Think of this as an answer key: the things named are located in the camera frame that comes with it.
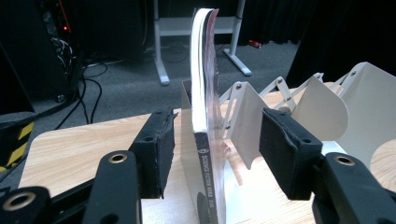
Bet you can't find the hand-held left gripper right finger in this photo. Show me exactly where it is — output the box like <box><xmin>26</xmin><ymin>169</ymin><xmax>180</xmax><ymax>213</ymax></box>
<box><xmin>258</xmin><ymin>107</ymin><xmax>324</xmax><ymax>201</ymax></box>

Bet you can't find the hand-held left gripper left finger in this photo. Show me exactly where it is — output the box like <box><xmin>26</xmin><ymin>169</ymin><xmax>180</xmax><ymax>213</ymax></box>
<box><xmin>128</xmin><ymin>107</ymin><xmax>179</xmax><ymax>200</ymax></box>

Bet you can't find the dark red cover magazine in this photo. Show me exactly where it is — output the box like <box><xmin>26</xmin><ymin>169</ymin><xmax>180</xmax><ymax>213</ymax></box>
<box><xmin>189</xmin><ymin>7</ymin><xmax>232</xmax><ymax>224</ymax></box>

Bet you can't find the white expandable metal book rack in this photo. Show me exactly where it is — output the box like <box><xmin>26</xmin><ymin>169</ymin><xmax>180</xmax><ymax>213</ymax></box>
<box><xmin>180</xmin><ymin>61</ymin><xmax>396</xmax><ymax>224</ymax></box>

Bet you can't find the white metal stand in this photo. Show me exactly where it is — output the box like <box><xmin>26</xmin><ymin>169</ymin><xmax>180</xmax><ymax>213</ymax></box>
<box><xmin>152</xmin><ymin>0</ymin><xmax>253</xmax><ymax>87</ymax></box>

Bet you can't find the black yellow striped base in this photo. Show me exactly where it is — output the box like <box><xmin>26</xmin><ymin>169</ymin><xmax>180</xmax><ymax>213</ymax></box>
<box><xmin>0</xmin><ymin>120</ymin><xmax>35</xmax><ymax>175</ymax></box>

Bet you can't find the black computer tower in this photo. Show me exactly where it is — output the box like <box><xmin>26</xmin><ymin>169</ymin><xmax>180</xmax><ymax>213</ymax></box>
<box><xmin>0</xmin><ymin>0</ymin><xmax>83</xmax><ymax>105</ymax></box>

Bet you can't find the black floor cable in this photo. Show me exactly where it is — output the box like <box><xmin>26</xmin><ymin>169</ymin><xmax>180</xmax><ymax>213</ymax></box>
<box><xmin>54</xmin><ymin>63</ymin><xmax>108</xmax><ymax>131</ymax></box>

